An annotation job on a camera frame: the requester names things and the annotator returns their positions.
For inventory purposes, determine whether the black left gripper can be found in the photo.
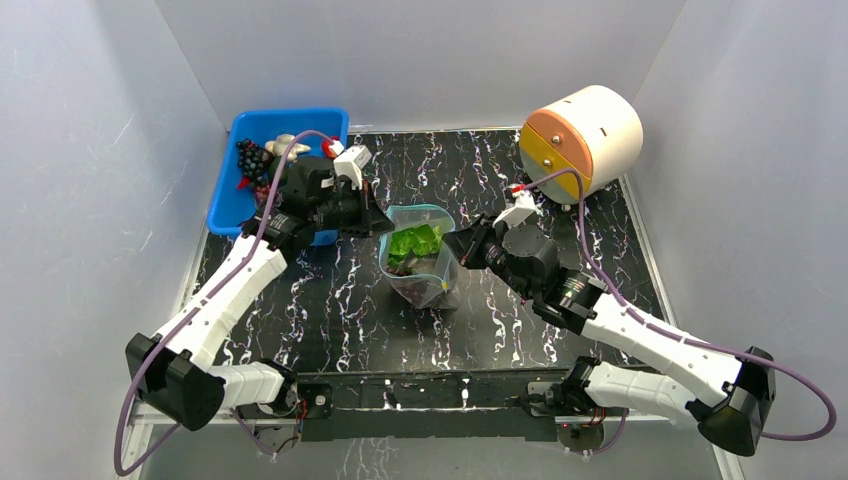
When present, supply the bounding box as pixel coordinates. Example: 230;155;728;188
312;182;395;240

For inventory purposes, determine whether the green toy lettuce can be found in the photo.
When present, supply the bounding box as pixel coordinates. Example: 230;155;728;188
388;224;443;268

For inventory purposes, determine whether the grey toy fish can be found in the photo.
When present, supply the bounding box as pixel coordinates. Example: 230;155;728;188
389;255;438;277

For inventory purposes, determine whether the clear zip top bag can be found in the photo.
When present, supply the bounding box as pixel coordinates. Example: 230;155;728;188
379;204;459;310

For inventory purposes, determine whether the dark purple grape bunch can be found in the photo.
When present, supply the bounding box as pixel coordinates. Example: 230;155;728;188
391;265;459;310

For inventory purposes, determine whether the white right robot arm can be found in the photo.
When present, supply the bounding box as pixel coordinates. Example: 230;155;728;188
442;217;776;457

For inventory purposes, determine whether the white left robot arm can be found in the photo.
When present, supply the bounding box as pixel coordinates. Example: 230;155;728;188
125;147;395;431

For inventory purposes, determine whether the blue plastic bin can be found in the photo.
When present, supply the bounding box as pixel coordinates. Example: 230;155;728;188
206;107;349;238

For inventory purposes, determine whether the white toy garlic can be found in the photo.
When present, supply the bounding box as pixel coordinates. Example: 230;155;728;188
264;134;312;161

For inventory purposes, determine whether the black toy grape bunch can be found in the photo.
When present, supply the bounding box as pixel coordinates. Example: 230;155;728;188
235;138;274;190

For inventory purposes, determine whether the cylindrical drawer box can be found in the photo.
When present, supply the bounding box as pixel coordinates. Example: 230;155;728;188
518;85;644;195

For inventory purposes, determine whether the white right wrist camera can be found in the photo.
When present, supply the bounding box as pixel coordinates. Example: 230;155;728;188
493;183;542;230

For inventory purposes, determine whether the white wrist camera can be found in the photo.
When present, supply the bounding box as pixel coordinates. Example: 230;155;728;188
333;145;373;190
493;183;542;230

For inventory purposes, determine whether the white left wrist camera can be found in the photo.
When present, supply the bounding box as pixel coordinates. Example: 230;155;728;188
333;145;373;190

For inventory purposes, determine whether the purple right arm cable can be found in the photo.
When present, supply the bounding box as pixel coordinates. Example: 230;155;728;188
523;168;838;442

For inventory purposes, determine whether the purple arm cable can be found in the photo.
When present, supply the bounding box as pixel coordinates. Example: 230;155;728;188
523;168;838;442
112;129;336;478

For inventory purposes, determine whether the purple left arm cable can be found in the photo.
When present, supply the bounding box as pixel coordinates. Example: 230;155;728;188
112;129;336;478

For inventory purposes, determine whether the black base frame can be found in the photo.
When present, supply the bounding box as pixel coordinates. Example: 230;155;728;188
251;367;631;444

